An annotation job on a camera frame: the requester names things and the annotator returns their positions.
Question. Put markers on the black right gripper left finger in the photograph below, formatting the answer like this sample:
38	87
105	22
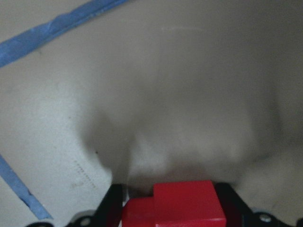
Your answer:
109	212

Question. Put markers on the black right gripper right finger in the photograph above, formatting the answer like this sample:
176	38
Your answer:
236	211

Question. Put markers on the red toy block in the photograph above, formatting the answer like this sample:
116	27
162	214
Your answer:
178	204

